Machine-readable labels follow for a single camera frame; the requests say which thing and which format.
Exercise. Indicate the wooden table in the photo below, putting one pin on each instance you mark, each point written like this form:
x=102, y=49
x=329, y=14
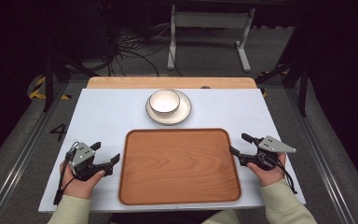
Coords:
x=167, y=82

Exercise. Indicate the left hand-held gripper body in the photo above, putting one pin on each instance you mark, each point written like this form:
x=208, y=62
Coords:
x=81, y=154

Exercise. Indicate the black tripod stand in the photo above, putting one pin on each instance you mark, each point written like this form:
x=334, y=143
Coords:
x=48, y=81
x=303, y=87

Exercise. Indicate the person's right hand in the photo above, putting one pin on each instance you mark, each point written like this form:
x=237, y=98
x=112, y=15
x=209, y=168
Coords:
x=268, y=177

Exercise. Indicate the white plate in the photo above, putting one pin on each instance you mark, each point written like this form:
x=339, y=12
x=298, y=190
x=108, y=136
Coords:
x=183, y=113

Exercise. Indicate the person's pale clothing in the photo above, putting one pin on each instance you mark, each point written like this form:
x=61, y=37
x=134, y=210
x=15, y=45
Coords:
x=222, y=218

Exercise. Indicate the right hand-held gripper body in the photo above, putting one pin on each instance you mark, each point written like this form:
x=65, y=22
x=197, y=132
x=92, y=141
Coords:
x=273, y=145

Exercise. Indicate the white bowl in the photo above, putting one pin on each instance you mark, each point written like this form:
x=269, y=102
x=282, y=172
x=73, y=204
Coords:
x=164, y=101

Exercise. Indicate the wooden tray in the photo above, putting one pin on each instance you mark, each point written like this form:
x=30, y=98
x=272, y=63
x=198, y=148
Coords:
x=178, y=168

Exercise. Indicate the white metal stand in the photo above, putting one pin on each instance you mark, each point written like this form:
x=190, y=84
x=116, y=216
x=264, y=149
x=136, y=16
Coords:
x=211, y=20

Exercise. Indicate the yellow black floor tape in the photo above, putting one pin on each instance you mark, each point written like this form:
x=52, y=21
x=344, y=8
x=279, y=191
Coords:
x=40, y=93
x=263, y=74

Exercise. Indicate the metal floor rail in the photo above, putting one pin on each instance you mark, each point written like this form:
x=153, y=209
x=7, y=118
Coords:
x=320, y=149
x=21, y=158

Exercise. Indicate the person's left hand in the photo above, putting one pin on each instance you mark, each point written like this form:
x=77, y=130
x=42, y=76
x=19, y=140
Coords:
x=80, y=188

